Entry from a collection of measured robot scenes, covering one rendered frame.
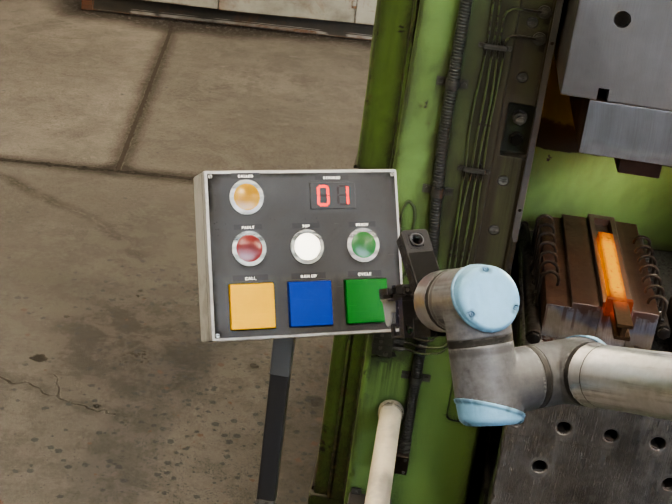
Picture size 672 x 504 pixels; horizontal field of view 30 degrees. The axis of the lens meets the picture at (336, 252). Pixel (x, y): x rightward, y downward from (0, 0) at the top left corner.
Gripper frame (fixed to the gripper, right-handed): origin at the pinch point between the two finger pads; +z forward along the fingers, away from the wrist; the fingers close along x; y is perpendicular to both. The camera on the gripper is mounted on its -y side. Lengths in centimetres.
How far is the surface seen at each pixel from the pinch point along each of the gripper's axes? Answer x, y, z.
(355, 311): -2.3, 2.5, 10.2
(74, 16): 25, -182, 529
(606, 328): 45.7, 7.8, 10.4
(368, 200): 1.5, -16.2, 11.0
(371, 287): 0.9, -1.4, 10.2
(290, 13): 147, -180, 502
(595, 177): 65, -24, 43
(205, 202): -26.8, -16.4, 11.2
